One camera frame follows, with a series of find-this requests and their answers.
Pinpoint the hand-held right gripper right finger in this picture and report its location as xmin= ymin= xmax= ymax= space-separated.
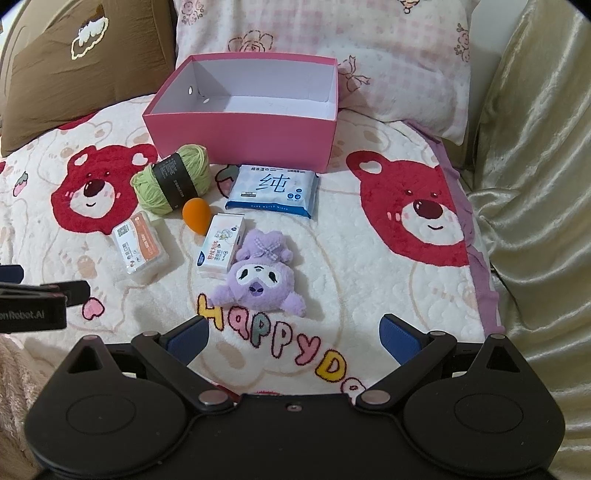
xmin=355 ymin=313 xmax=527 ymax=412

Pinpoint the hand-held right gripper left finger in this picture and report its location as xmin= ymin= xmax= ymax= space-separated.
xmin=65 ymin=315 xmax=236 ymax=412

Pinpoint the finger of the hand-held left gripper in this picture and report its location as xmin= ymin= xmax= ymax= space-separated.
xmin=0 ymin=281 xmax=90 ymax=306

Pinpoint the clear plastic box orange label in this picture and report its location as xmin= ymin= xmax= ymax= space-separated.
xmin=113 ymin=211 xmax=171 ymax=283

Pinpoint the purple plush toy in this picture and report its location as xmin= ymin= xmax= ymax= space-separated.
xmin=208 ymin=230 xmax=306 ymax=318

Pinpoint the orange makeup sponge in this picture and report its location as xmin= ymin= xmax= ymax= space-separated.
xmin=182 ymin=198 xmax=211 ymax=237

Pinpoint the green yarn ball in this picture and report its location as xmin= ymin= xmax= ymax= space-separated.
xmin=130 ymin=144 xmax=213 ymax=217

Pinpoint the blue wet wipes pack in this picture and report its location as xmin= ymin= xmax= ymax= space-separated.
xmin=225 ymin=165 xmax=320 ymax=219

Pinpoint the pink cardboard box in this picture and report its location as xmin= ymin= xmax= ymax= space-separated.
xmin=141 ymin=54 xmax=341 ymax=174

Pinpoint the bear printed blanket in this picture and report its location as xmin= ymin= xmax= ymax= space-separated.
xmin=0 ymin=92 xmax=506 ymax=398

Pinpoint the beige fuzzy cloth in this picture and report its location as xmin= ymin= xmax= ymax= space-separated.
xmin=0 ymin=335 xmax=47 ymax=444

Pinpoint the small white carton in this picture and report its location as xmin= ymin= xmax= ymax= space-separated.
xmin=195 ymin=213 xmax=246 ymax=278

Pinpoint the brown pillow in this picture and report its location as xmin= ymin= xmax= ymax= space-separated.
xmin=0 ymin=0 xmax=177 ymax=158

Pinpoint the golden satin cloth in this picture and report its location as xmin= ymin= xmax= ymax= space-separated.
xmin=462 ymin=0 xmax=591 ymax=480

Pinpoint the pink floral pillow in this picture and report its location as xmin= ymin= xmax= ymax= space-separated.
xmin=173 ymin=0 xmax=481 ymax=146

